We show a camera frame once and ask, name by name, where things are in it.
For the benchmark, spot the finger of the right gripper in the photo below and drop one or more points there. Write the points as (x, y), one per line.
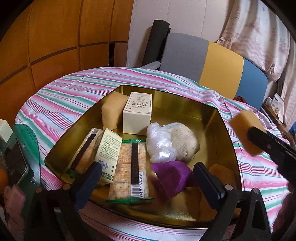
(280, 152)

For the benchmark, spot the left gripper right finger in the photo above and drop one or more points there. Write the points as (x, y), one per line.
(252, 223)

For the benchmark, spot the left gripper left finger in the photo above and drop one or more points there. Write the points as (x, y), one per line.
(42, 221)

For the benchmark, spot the yellow sponge block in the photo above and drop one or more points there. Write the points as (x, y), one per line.
(112, 110)
(225, 175)
(241, 124)

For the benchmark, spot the small cream printed box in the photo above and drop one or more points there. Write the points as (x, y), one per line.
(106, 150)

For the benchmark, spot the cracker pack green wrapper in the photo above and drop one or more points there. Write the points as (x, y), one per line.
(130, 185)

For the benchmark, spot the purple snack packet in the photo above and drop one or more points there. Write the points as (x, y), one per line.
(174, 177)

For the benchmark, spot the white pearly plastic packet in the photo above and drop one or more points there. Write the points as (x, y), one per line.
(159, 146)

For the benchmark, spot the cream tall carton box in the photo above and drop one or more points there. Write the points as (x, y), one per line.
(137, 113)

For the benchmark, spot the person's right hand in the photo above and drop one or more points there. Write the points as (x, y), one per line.
(287, 212)

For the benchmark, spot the wooden side shelf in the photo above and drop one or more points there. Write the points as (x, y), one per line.
(283, 129)

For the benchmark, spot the white blue medicine box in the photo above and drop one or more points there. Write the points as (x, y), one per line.
(277, 104)

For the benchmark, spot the green container beside bed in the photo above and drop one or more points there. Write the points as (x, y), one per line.
(22, 158)

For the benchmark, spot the grey yellow blue headboard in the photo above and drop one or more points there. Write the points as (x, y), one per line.
(215, 67)

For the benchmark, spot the striped pink green bedsheet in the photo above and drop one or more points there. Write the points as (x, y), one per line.
(57, 105)

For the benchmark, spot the gold metal tin box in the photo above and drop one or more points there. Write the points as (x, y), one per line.
(189, 208)

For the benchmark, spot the pink patterned curtain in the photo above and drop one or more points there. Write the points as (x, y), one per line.
(256, 33)

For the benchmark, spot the black rolled mat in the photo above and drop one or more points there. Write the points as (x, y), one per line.
(156, 42)

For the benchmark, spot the wooden wardrobe panels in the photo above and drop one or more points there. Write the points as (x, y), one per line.
(50, 39)

